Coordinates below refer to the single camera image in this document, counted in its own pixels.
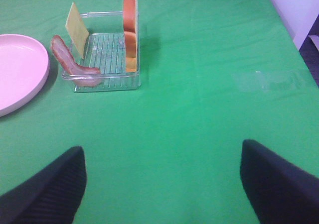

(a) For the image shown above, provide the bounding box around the green tablecloth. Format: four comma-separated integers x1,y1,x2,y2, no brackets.
0,0,319,224

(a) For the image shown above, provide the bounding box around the bacon strip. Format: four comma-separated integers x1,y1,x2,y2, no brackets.
50,35,101,75

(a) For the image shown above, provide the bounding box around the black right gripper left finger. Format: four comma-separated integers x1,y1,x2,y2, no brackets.
0,146,87,224

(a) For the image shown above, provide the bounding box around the toast bread slice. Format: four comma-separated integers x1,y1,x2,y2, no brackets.
123,0,138,72

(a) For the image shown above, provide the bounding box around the dark cabinet at table edge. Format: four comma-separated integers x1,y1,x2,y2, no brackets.
299,16,319,86

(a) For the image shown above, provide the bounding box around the yellow cheese slice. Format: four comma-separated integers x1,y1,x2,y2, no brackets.
65,2,89,59

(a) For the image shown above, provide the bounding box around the clear right plastic container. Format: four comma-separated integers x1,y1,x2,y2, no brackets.
61,11,141,93

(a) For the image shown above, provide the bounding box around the pink plate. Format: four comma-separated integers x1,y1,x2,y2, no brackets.
0,34,49,116

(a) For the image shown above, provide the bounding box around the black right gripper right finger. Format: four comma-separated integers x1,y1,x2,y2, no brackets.
240,139,319,224

